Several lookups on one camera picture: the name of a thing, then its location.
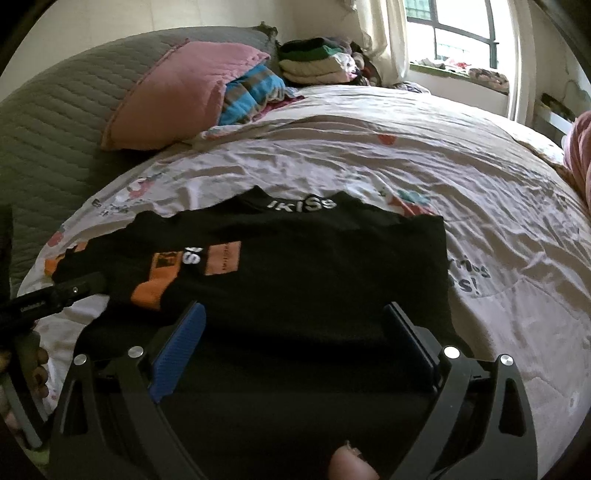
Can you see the person's left hand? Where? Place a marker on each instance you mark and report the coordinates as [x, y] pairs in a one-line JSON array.
[[39, 367]]

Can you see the person's right hand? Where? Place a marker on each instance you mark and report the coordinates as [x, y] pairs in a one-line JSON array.
[[352, 464]]

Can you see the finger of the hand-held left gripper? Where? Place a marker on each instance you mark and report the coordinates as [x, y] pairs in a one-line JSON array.
[[69, 290]]

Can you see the black shirt with orange patches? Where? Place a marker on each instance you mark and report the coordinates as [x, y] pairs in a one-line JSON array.
[[300, 277]]

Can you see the maroon cloth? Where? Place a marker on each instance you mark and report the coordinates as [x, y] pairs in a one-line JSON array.
[[282, 100]]

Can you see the cream folded garment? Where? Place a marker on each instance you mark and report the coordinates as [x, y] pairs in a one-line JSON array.
[[311, 70]]

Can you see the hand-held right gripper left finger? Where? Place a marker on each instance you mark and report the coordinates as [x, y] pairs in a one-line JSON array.
[[182, 341]]

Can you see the cream curtain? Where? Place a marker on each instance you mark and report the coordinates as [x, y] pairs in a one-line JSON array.
[[383, 27]]

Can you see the grey-green quilted cover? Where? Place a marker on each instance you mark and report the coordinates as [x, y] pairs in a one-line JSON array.
[[55, 115]]

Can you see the green folded garment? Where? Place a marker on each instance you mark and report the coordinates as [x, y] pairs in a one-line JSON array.
[[336, 50]]

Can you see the strawberry printed bed quilt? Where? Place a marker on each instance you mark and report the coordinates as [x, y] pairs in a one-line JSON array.
[[415, 161]]

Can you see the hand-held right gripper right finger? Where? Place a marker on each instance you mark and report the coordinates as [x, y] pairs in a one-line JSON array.
[[411, 339]]

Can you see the pink fleece blanket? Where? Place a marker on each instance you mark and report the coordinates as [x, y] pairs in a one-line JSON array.
[[579, 157]]

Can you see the white shelf unit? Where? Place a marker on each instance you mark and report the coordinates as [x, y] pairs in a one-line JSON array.
[[551, 117]]

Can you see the blue striped blanket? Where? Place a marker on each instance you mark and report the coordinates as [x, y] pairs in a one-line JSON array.
[[249, 92]]

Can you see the floral cloth on windowsill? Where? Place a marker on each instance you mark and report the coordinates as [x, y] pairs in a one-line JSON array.
[[489, 77]]

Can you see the window with dark frame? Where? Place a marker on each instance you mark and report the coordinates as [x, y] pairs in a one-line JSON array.
[[455, 41]]

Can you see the heap of mixed clothes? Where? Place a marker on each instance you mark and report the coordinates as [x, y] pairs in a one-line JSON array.
[[362, 64]]

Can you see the dark patterned cloth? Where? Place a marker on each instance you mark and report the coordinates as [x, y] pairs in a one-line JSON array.
[[411, 86]]

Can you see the black folded garment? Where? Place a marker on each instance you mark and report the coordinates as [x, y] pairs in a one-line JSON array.
[[300, 47]]

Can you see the pink quilted pillow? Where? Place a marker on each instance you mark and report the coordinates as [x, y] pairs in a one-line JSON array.
[[175, 92]]

